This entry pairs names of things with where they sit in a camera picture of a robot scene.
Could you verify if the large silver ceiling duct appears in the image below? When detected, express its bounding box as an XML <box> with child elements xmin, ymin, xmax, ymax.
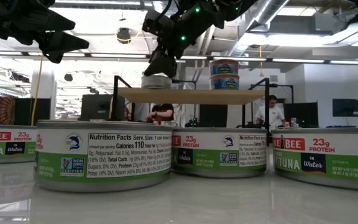
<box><xmin>228</xmin><ymin>0</ymin><xmax>291</xmax><ymax>68</ymax></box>

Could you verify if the wooden shelf black frame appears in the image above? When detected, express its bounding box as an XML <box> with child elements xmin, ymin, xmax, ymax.
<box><xmin>112</xmin><ymin>75</ymin><xmax>272</xmax><ymax>128</ymax></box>

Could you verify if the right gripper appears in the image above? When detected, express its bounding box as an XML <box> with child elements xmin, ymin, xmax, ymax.
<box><xmin>144</xmin><ymin>4</ymin><xmax>220</xmax><ymax>78</ymax></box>

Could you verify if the long ceiling light strip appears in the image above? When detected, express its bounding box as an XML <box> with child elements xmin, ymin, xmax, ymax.
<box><xmin>0</xmin><ymin>51</ymin><xmax>358</xmax><ymax>66</ymax></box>

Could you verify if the wall mounted black monitor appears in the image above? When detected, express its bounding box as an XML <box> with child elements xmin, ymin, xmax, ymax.
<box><xmin>332</xmin><ymin>98</ymin><xmax>358</xmax><ymax>118</ymax></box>

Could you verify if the person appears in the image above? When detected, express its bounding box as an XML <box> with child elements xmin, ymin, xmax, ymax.
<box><xmin>255</xmin><ymin>95</ymin><xmax>286</xmax><ymax>128</ymax></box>
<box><xmin>145</xmin><ymin>103</ymin><xmax>175</xmax><ymax>123</ymax></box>

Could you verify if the black ceiling dome device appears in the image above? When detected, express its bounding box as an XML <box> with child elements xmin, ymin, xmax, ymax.
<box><xmin>116</xmin><ymin>27</ymin><xmax>132</xmax><ymax>45</ymax></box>

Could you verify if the black workstation frame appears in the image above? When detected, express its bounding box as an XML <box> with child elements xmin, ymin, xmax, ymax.
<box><xmin>172</xmin><ymin>79</ymin><xmax>198</xmax><ymax>91</ymax></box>
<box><xmin>250</xmin><ymin>83</ymin><xmax>295</xmax><ymax>105</ymax></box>

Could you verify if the hanging ceiling cord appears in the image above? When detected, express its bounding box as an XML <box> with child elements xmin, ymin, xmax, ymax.
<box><xmin>258</xmin><ymin>45</ymin><xmax>265</xmax><ymax>78</ymax></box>

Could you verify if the black partition panel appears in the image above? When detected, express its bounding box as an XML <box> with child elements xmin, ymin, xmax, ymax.
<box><xmin>14</xmin><ymin>98</ymin><xmax>52</xmax><ymax>125</ymax></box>

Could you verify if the yellow cable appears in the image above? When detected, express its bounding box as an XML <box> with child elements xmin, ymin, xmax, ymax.
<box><xmin>30</xmin><ymin>55</ymin><xmax>44</xmax><ymax>127</ymax></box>

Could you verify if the black background screen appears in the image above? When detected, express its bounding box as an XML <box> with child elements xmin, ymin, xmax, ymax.
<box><xmin>199</xmin><ymin>104</ymin><xmax>229</xmax><ymax>128</ymax></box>

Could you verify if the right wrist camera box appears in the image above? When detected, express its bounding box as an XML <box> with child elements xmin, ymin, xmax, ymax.
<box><xmin>141</xmin><ymin>10</ymin><xmax>174</xmax><ymax>35</ymax></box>

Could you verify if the black background monitor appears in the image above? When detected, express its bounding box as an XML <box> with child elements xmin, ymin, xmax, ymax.
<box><xmin>80</xmin><ymin>94</ymin><xmax>126</xmax><ymax>122</ymax></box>
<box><xmin>283</xmin><ymin>102</ymin><xmax>319</xmax><ymax>128</ymax></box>

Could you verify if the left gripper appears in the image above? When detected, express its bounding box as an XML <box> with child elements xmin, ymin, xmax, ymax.
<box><xmin>0</xmin><ymin>0</ymin><xmax>90</xmax><ymax>65</ymax></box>

